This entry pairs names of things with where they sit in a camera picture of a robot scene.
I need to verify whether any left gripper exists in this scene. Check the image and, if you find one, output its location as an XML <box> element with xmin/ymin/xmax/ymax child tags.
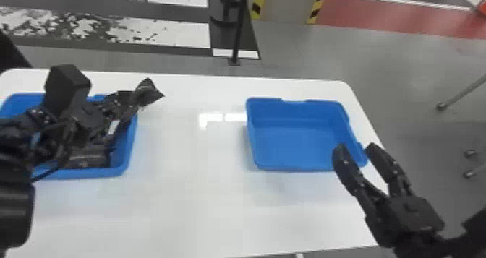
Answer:
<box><xmin>53</xmin><ymin>77</ymin><xmax>166</xmax><ymax>155</ymax></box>

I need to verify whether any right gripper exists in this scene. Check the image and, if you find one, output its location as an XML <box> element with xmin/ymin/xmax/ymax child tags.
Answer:
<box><xmin>331</xmin><ymin>142</ymin><xmax>446</xmax><ymax>250</ymax></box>

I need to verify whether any blue tray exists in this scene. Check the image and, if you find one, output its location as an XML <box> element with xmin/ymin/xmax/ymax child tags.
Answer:
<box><xmin>245</xmin><ymin>96</ymin><xmax>369</xmax><ymax>173</ymax></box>
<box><xmin>0</xmin><ymin>93</ymin><xmax>139</xmax><ymax>181</ymax></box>

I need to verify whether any black part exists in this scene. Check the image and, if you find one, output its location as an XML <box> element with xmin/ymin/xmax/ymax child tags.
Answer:
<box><xmin>67</xmin><ymin>145</ymin><xmax>113</xmax><ymax>170</ymax></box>

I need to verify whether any black metal stand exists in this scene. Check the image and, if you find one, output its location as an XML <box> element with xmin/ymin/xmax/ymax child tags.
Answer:
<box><xmin>210</xmin><ymin>0</ymin><xmax>262</xmax><ymax>67</ymax></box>

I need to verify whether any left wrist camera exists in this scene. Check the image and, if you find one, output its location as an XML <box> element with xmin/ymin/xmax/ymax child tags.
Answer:
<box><xmin>43</xmin><ymin>64</ymin><xmax>93</xmax><ymax>117</ymax></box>

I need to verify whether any striped post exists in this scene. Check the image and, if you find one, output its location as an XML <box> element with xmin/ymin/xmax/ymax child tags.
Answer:
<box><xmin>250</xmin><ymin>0</ymin><xmax>331</xmax><ymax>25</ymax></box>

